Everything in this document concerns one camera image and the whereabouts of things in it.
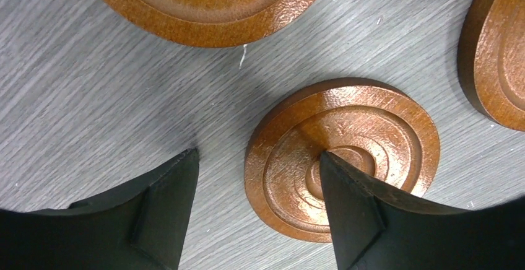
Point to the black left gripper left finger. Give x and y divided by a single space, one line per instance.
139 224

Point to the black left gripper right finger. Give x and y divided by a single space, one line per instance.
377 226

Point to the brown wooden coaster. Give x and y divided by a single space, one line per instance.
372 125
490 60
211 23

